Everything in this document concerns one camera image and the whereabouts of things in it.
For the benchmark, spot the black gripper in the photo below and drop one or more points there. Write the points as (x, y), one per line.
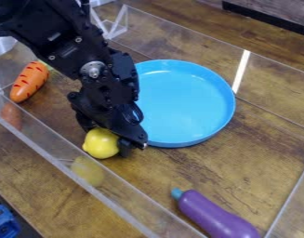
(120, 119)

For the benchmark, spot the yellow toy lemon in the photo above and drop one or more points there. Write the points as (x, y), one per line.
(100, 143)

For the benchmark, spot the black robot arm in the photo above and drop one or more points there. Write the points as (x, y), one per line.
(56, 30)

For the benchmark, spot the blue round tray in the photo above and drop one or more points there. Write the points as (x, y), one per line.
(187, 102)

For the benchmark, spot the orange toy carrot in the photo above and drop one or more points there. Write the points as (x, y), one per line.
(30, 81)

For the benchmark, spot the blue object at corner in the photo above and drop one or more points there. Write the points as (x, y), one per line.
(10, 227)

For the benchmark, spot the purple toy eggplant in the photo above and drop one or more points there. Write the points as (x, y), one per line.
(218, 222)

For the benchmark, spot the clear acrylic enclosure wall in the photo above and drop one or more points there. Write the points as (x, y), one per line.
(248, 169)

